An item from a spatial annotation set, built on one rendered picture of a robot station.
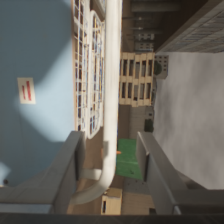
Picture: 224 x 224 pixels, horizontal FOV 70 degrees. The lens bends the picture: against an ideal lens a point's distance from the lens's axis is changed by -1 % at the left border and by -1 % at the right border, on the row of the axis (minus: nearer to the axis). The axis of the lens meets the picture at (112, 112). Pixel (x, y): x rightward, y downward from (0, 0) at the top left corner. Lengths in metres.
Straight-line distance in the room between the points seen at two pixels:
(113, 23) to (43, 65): 0.11
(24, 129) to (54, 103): 0.07
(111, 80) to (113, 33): 0.06
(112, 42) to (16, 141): 0.22
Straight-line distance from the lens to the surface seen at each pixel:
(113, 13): 0.24
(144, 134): 0.15
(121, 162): 5.69
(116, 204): 5.64
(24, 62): 0.28
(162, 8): 12.99
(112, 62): 0.23
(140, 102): 3.95
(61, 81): 0.25
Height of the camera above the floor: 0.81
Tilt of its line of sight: 8 degrees down
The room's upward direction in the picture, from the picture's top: 94 degrees clockwise
